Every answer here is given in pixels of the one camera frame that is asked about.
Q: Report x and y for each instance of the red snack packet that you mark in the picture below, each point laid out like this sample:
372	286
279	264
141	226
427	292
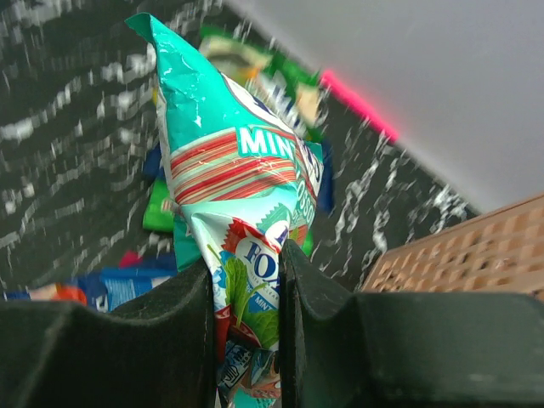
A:
129	260

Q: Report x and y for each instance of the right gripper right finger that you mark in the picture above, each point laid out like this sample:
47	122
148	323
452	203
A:
404	349

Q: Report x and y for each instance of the green cassava chips bag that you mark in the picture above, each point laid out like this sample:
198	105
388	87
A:
276	85

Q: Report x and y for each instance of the light blue wafer packet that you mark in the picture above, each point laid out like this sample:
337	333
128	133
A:
122	290

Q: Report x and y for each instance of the orange plastic file organizer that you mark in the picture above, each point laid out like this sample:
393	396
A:
501	251

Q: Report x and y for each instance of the dark blue potato chips bag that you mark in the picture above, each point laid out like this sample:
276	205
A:
154	171

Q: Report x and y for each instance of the teal mint candy bag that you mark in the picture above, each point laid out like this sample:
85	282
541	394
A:
246	306

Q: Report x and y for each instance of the blue sweet chilli chips bag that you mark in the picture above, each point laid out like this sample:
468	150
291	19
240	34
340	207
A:
83	289

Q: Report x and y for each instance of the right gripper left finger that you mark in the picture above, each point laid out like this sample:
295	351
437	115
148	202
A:
154	351

